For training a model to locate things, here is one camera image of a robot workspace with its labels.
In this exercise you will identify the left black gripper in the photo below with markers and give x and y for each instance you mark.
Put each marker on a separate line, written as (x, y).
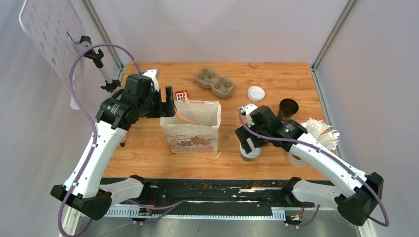
(164, 109)

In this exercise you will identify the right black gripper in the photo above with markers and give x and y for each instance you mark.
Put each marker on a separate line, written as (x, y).
(243, 135)

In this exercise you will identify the white paper bakery bag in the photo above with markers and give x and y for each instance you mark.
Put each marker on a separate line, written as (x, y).
(194, 128)

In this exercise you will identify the dark plastic cup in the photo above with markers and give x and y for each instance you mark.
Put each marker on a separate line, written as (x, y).
(287, 108)
(248, 159)

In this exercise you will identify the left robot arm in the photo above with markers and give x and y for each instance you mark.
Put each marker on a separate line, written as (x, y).
(141, 97)

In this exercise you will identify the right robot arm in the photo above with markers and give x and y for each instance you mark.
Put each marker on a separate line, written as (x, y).
(355, 194)

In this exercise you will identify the red toy block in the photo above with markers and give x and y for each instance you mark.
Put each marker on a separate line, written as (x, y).
(181, 95)

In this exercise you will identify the stack of white lids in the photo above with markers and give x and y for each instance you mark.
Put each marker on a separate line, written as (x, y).
(255, 93)

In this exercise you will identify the cardboard cup carrier tray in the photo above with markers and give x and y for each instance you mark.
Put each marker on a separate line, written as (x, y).
(222, 87)

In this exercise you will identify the white straw holder cup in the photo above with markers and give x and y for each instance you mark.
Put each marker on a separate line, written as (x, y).
(295, 160)

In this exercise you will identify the wrapped white straws bundle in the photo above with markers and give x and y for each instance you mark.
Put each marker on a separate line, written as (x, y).
(322, 132)

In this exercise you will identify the tripod stand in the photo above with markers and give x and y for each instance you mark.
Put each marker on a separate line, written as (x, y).
(83, 48)

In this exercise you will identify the perforated white panel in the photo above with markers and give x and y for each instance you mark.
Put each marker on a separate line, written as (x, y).
(55, 29)

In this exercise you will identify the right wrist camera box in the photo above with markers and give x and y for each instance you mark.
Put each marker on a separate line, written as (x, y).
(246, 111)

